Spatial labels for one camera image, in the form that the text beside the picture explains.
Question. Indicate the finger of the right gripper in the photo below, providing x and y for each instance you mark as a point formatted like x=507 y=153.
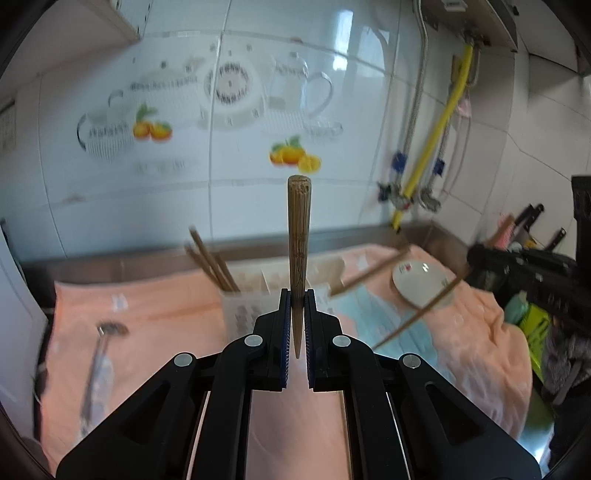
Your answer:
x=502 y=262
x=507 y=282

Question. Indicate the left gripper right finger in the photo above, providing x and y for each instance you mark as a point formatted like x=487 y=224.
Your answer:
x=404 y=420

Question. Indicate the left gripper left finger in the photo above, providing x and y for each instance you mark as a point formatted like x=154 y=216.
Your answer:
x=189 y=420

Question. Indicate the wooden chopstick six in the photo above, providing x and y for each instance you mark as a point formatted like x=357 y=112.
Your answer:
x=460 y=277

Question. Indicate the wooden chopstick seven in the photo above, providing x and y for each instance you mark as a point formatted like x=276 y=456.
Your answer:
x=370 y=273

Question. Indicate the wooden chopstick two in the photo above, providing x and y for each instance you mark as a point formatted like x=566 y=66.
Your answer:
x=199 y=245

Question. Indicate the wooden chopstick three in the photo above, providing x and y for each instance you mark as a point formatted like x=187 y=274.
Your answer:
x=225 y=272

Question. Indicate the wooden chopstick four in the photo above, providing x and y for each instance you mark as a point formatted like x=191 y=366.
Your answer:
x=298 y=217

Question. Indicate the wooden chopstick one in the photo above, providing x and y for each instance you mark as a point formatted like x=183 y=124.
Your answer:
x=210 y=268

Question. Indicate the grey gloved right hand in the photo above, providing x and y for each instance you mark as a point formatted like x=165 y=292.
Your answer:
x=565 y=362

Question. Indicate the green dish rack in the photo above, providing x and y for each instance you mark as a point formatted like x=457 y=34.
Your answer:
x=535 y=325

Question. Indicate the metal spoon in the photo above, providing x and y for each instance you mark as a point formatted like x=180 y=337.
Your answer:
x=99 y=368

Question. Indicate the white floral plate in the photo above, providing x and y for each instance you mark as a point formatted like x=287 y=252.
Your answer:
x=419 y=282

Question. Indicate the metal angle valve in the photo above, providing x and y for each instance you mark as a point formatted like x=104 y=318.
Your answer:
x=428 y=201

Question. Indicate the pink towel mat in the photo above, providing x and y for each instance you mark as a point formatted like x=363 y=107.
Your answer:
x=294 y=434

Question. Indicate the white microwave oven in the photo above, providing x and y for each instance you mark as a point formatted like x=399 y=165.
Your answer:
x=22 y=328

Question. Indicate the cream utensil holder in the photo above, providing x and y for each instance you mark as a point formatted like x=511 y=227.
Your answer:
x=260 y=282

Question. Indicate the black handled knife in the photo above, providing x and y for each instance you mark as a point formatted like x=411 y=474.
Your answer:
x=523 y=231
x=556 y=240

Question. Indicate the red handled valve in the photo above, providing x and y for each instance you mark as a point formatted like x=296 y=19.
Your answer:
x=393 y=193

